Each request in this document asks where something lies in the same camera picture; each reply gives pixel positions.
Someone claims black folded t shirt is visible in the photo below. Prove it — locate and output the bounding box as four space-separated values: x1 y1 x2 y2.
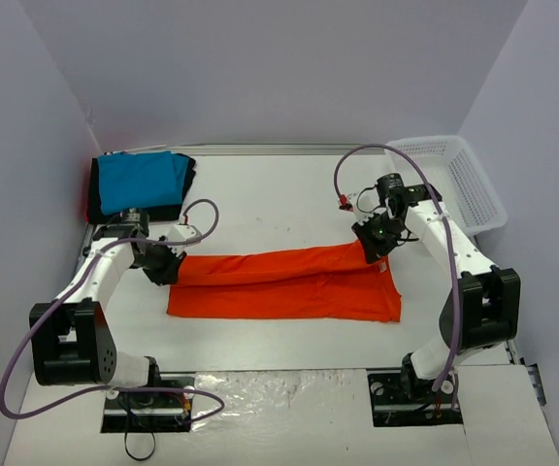
86 157 196 224

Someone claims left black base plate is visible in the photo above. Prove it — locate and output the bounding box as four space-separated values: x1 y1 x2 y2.
100 392 192 434

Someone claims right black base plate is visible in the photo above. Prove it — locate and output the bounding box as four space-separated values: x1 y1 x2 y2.
367 369 463 428

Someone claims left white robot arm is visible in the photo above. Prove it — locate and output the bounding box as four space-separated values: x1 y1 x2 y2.
29 209 197 406

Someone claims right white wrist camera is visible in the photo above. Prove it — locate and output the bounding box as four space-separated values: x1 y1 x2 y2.
345 188 383 223

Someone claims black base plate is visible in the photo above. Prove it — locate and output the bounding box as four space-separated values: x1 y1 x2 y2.
367 369 463 428
100 392 192 434

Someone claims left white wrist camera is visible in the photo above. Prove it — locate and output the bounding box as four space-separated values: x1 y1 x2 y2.
164 224 202 255

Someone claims white plastic basket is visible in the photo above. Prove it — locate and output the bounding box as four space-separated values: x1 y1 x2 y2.
388 135 508 236

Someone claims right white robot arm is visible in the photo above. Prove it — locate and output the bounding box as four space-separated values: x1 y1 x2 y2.
345 173 521 401

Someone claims orange t shirt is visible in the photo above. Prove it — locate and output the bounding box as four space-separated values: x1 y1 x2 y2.
166 242 402 323

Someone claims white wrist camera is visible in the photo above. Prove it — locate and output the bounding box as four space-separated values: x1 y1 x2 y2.
164 224 202 255
345 188 383 223

